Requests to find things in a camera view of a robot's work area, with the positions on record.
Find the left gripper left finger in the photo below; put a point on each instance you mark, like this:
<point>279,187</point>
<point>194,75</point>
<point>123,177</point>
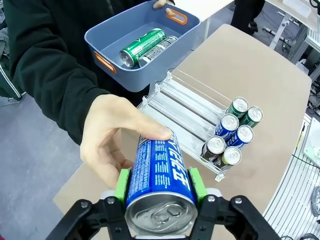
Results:
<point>100,220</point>

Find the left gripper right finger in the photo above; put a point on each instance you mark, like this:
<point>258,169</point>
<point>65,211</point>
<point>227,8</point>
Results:
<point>225,220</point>

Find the blue Pocari Sweat can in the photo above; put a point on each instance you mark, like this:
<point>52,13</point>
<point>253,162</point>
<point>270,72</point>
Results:
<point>245,133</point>
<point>160,180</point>
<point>230,122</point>

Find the green Chilsung Cider can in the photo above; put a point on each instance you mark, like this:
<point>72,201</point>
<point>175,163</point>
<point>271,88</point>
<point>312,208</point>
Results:
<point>240,103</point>
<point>255,115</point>
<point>142,45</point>

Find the person's right forearm black sleeve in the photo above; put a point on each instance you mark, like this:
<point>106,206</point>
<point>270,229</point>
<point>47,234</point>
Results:
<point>55,82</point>

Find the clear plastic can dispenser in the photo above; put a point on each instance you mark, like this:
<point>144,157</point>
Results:
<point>180,100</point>

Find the person's right hand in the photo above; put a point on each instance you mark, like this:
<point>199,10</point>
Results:
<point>105,130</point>

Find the person's left hand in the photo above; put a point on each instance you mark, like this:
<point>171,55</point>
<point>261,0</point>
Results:
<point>160,3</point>

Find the white slatted curved platform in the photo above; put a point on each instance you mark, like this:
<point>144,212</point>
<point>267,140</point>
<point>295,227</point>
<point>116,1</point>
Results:
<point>287,200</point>

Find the dark green striped jacket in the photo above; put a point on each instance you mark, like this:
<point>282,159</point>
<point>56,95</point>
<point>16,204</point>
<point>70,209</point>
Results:
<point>7,80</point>

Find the person torso black jacket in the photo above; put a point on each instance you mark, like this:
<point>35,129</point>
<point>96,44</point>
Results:
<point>87,15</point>

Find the person in dark trousers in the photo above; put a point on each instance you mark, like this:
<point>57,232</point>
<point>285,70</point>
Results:
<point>243,15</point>

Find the white background table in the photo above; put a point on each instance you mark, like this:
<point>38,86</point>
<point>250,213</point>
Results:
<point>295,10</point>

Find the white bracket green clips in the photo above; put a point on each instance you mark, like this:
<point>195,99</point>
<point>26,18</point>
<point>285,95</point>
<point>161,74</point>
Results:
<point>312,142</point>

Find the aluminium profile frame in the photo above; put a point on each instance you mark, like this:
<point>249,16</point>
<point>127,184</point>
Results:
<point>300,42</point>

